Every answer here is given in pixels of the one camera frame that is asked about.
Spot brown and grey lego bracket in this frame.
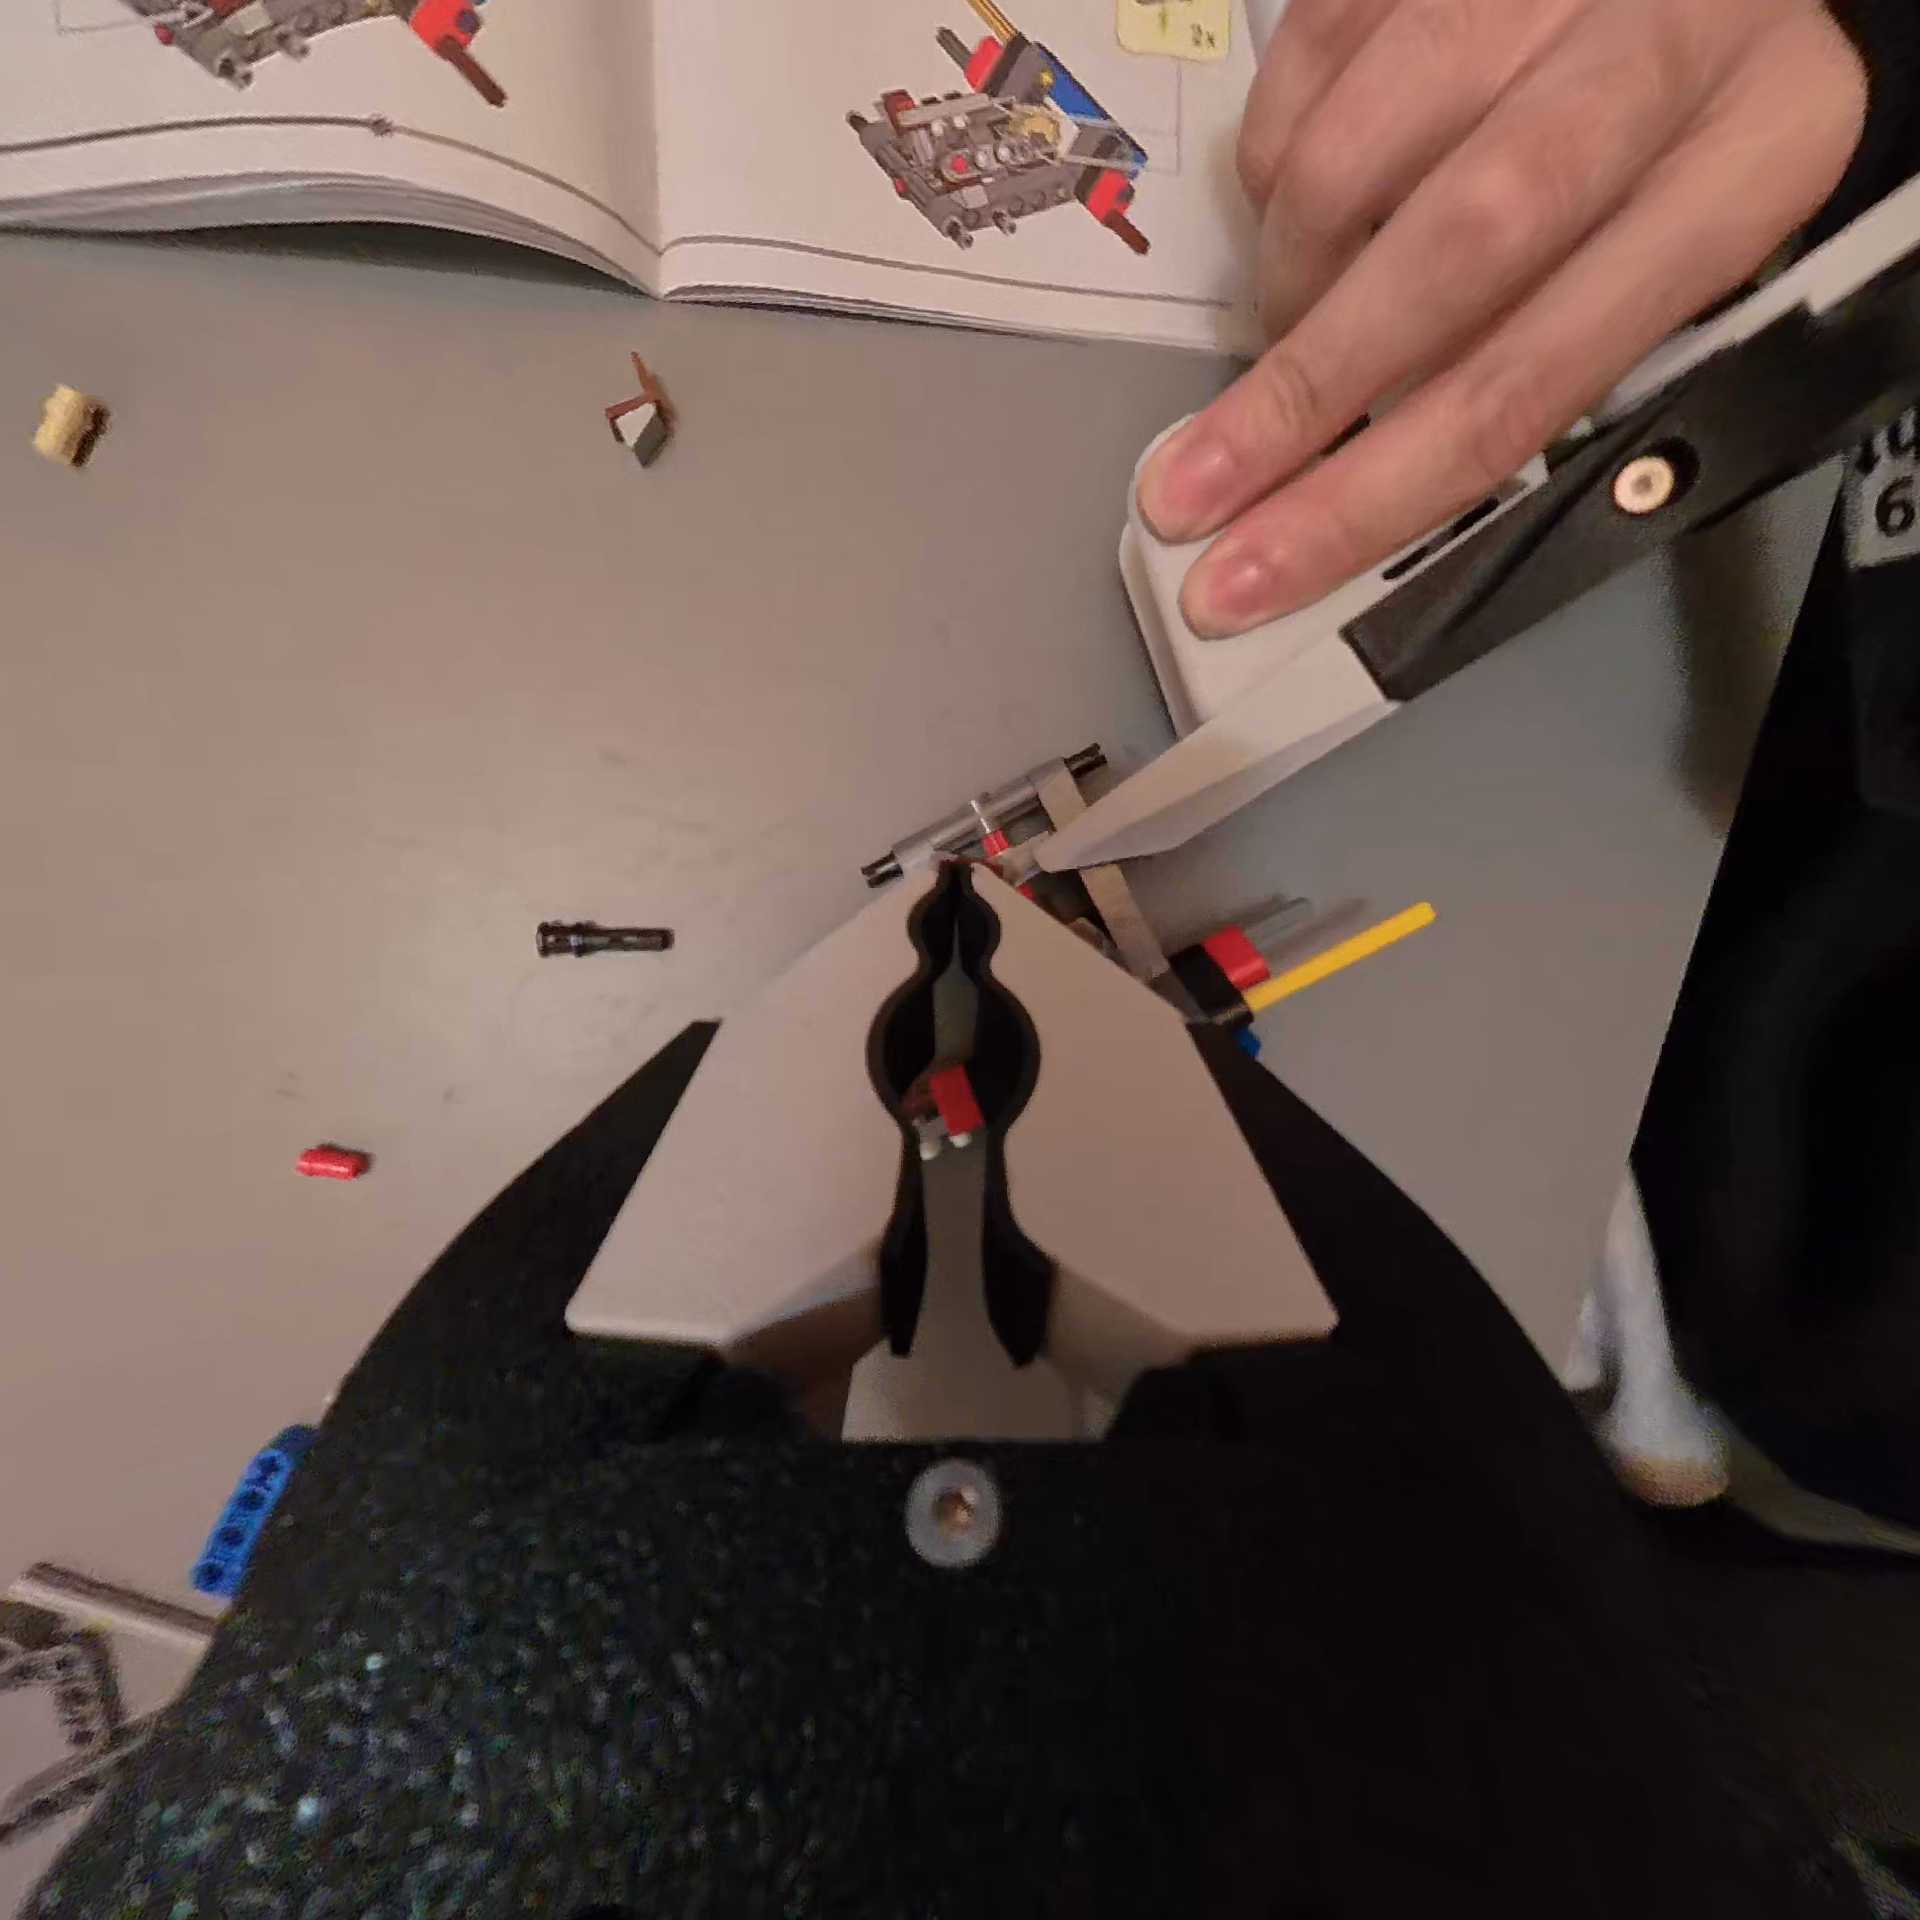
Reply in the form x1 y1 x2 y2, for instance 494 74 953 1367
604 349 676 470

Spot person's right hand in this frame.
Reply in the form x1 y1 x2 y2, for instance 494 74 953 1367
1134 0 1872 640

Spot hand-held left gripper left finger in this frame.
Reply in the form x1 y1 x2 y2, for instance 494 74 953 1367
564 861 962 1358

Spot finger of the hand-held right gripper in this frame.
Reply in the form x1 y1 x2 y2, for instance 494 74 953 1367
1033 678 1407 876

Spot pile of loose lego pieces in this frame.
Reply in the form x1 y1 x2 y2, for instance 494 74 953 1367
0 1421 327 1849

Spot open instruction booklet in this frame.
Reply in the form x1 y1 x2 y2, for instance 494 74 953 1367
0 0 1263 356

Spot person's black clothing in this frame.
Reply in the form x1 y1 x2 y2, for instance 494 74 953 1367
1627 511 1920 1920

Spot partly built lego chassis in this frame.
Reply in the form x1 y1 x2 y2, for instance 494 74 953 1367
860 739 1438 1159

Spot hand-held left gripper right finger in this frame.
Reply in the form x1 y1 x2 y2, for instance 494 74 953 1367
958 861 1341 1367

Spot white fuzzy cloth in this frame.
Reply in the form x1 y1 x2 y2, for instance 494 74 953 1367
1561 1169 1733 1509

